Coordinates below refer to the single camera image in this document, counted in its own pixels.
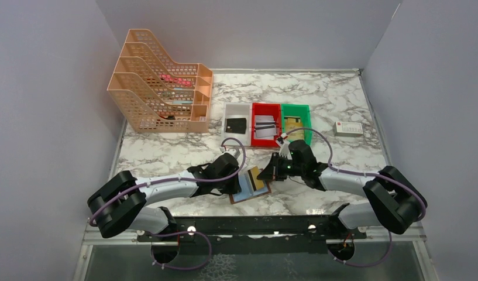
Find brown leather card holder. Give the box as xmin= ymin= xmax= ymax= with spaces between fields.
xmin=229 ymin=172 xmax=271 ymax=204

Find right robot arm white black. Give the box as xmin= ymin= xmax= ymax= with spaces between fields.
xmin=257 ymin=140 xmax=427 ymax=234

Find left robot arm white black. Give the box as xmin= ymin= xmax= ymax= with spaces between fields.
xmin=87 ymin=149 xmax=243 ymax=238

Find gold cards in green bin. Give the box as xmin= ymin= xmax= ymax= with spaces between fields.
xmin=284 ymin=116 xmax=305 ymax=142

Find white cards in red bin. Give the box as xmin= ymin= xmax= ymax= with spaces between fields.
xmin=253 ymin=115 xmax=277 ymax=140

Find black card in white bin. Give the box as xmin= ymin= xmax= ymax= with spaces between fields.
xmin=224 ymin=118 xmax=247 ymax=134

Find small white card box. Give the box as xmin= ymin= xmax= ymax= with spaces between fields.
xmin=333 ymin=121 xmax=363 ymax=137

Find green plastic bin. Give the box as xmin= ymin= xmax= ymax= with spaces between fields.
xmin=281 ymin=104 xmax=312 ymax=145

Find red plastic bin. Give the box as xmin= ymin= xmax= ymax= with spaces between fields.
xmin=250 ymin=103 xmax=282 ymax=148

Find white plastic bin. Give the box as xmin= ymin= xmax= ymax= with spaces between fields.
xmin=221 ymin=102 xmax=252 ymax=146

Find peach plastic file organizer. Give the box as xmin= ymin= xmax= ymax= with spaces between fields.
xmin=107 ymin=29 xmax=214 ymax=133

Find pink item in organizer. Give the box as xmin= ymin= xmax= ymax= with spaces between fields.
xmin=159 ymin=74 xmax=192 ymax=87

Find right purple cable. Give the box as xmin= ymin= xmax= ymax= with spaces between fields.
xmin=277 ymin=127 xmax=428 ymax=222

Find purple cable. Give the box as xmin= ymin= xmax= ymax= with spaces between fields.
xmin=277 ymin=127 xmax=428 ymax=222
xmin=88 ymin=138 xmax=247 ymax=228

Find black mounting rail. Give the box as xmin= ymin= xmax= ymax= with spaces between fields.
xmin=137 ymin=215 xmax=366 ymax=255

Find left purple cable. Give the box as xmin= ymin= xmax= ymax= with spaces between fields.
xmin=88 ymin=138 xmax=247 ymax=228

